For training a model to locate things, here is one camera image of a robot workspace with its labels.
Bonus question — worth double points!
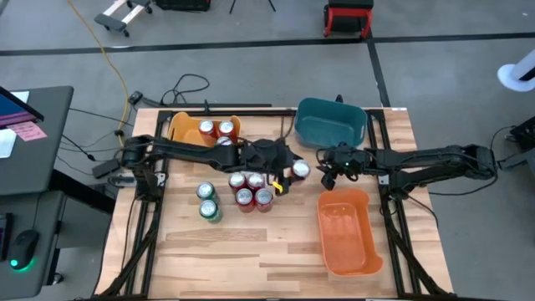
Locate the black computer mouse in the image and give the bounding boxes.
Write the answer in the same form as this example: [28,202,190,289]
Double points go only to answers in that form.
[8,229,40,271]

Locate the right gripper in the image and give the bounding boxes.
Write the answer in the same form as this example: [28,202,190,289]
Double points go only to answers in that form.
[316,141,371,191]

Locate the grey wheeled dolly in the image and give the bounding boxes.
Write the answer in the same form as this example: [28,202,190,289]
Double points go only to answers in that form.
[94,0,152,38]

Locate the black power brick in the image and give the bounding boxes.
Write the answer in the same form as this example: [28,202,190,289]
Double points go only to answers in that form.
[91,157,122,180]

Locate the black looped floor cable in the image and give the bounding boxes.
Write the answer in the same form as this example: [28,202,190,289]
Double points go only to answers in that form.
[160,74,211,105]

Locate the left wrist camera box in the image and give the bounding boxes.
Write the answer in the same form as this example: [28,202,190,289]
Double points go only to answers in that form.
[252,141,279,162]

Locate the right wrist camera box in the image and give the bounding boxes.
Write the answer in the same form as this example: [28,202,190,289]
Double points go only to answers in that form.
[334,145,356,168]

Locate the red and black stool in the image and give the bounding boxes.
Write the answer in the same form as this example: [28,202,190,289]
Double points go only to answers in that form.
[323,0,375,40]

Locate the teal plastic bin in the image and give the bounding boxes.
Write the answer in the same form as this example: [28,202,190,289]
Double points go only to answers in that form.
[293,97,369,150]

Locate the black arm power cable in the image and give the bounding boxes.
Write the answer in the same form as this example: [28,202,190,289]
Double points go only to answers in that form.
[428,166,501,197]

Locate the pink sticky note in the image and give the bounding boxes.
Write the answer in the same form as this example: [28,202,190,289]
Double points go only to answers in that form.
[7,120,48,142]

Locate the green Sprite can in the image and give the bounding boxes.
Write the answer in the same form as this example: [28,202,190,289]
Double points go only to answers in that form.
[196,181,219,204]
[198,199,223,225]

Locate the black keyboard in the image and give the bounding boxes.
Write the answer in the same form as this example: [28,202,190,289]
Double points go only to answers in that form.
[0,212,13,261]

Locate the white round stand base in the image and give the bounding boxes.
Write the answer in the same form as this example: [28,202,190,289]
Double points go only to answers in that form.
[496,48,535,93]

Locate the red Coca-Cola can black script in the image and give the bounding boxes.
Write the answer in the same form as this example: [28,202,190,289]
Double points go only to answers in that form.
[235,187,256,214]

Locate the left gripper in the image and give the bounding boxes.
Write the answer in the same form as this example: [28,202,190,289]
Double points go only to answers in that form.
[241,139,311,196]

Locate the black equipment box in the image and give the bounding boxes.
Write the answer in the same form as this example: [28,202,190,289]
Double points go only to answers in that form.
[508,115,535,151]

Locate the red Coca-Cola can black figure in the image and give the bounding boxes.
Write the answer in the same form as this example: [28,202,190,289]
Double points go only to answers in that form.
[254,186,275,213]

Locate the dark grey desk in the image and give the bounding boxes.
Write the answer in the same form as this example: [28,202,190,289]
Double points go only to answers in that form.
[0,190,68,300]
[0,85,75,196]

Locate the mustard yellow plastic bin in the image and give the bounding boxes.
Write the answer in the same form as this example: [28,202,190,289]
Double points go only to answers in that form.
[166,110,242,148]

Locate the orange plastic bin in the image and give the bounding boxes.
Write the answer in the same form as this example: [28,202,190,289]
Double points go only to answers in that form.
[316,187,385,278]

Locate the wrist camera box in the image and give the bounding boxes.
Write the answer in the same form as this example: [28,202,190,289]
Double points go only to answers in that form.
[252,141,279,162]
[334,145,356,168]

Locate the open laptop blue screen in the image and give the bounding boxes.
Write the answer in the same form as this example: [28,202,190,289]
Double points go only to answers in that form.
[0,85,45,129]

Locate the black tripod legs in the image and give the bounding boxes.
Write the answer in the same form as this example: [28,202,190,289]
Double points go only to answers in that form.
[228,0,277,13]

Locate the yellow power cord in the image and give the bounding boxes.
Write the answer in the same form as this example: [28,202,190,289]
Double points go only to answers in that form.
[66,0,130,133]

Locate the black equipment case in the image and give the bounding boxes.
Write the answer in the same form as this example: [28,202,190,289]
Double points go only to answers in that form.
[155,0,212,13]

